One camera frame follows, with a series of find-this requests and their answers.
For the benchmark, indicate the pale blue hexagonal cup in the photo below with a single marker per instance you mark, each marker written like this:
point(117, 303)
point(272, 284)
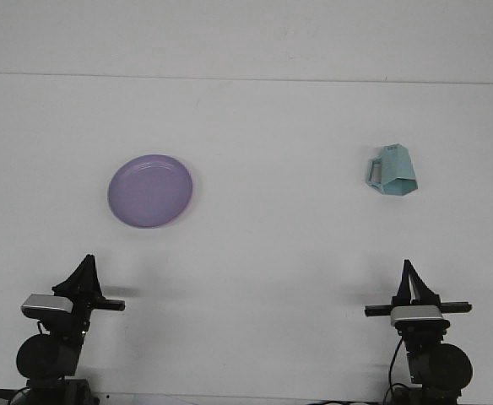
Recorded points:
point(394, 171)

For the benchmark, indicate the pale purple round plate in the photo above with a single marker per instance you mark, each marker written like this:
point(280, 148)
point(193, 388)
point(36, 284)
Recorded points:
point(149, 192)

